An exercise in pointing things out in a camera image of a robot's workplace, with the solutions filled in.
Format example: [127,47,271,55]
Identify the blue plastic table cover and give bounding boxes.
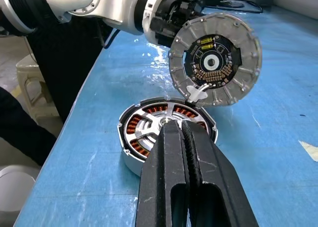
[12,3,318,227]

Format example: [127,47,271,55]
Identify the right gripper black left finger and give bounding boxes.
[136,119,191,227]

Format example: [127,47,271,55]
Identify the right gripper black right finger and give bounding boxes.
[180,120,259,227]

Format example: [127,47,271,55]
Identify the pale rounded shell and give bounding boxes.
[0,164,37,227]

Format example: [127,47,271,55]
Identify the large black upright shape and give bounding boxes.
[24,25,112,125]

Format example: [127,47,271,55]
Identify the silver motor housing copper windings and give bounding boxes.
[116,96,219,174]

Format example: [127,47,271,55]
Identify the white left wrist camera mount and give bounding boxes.
[142,0,176,43]

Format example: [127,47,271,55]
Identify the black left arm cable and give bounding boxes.
[103,28,120,49]

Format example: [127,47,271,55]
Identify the beige plastic stool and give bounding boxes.
[16,54,64,128]

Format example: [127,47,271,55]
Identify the cream tape scrap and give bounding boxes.
[298,140,318,162]

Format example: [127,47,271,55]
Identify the black oval stand base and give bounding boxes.
[218,0,245,9]

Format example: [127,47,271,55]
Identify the grey motor lid circuit board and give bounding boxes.
[168,12,263,107]

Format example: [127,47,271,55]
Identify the dark rounded shape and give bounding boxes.
[0,86,57,166]

